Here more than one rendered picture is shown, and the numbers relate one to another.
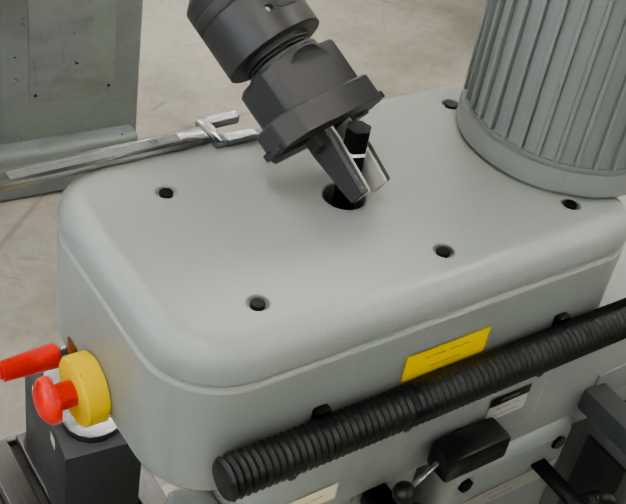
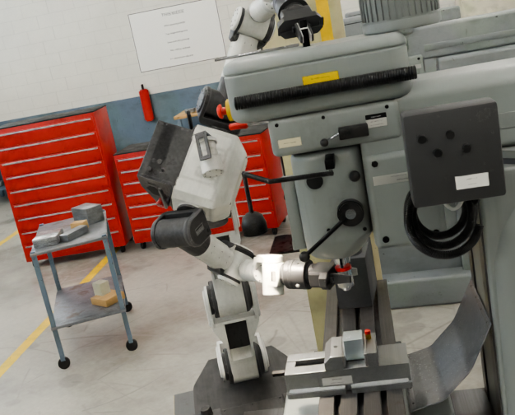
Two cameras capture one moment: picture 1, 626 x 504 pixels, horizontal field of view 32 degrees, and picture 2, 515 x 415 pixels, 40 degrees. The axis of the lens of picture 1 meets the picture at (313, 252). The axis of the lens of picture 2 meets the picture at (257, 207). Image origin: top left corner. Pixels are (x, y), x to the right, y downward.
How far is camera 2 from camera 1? 154 cm
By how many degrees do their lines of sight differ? 50
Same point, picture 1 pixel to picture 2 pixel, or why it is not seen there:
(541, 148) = (367, 19)
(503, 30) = not seen: outside the picture
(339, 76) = (304, 11)
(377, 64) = not seen: outside the picture
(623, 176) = (393, 20)
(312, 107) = (289, 16)
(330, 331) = (266, 60)
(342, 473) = (300, 132)
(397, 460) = (327, 135)
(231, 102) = not seen: outside the picture
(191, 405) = (229, 84)
